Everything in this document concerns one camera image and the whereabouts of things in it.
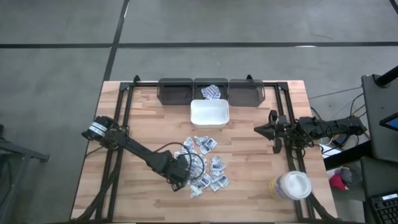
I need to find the grey metal stand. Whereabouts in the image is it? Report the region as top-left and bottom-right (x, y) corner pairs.
(0, 124), (50, 224)

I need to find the black cart post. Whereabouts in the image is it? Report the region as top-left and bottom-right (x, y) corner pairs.
(374, 65), (398, 88)

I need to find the green white packet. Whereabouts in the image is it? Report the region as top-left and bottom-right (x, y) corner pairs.
(189, 185), (203, 198)

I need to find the grey fabric bundle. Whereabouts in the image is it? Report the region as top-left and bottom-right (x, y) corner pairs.
(340, 167), (354, 184)

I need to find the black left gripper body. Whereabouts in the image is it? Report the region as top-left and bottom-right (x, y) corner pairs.
(167, 155), (191, 184)

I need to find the white paper sheet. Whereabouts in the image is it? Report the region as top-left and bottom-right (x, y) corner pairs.
(319, 143), (343, 159)

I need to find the grey plastic bin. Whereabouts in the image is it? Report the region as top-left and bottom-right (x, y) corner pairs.
(157, 77), (194, 106)
(193, 77), (230, 101)
(228, 78), (266, 108)

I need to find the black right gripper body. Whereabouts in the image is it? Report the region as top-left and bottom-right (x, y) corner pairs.
(269, 110), (295, 154)

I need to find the Lysol wipes canister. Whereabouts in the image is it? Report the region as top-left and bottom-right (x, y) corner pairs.
(269, 170), (312, 202)

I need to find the red cloth bag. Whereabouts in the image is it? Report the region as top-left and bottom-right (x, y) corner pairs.
(328, 172), (351, 192)

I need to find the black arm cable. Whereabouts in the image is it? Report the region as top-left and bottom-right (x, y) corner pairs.
(284, 123), (346, 156)
(151, 142), (206, 183)

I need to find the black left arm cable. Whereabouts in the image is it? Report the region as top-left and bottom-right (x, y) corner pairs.
(151, 142), (206, 183)

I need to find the blue screen display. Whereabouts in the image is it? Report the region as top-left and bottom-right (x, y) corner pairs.
(379, 111), (398, 131)

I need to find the black keyboard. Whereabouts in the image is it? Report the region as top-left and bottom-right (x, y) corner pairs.
(369, 192), (398, 224)

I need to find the dark grey side cart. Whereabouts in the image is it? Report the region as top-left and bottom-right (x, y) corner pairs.
(360, 73), (398, 163)

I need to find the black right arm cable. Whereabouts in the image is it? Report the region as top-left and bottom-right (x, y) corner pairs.
(284, 123), (346, 156)

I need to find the white plastic bin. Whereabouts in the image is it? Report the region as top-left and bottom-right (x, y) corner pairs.
(190, 98), (230, 129)

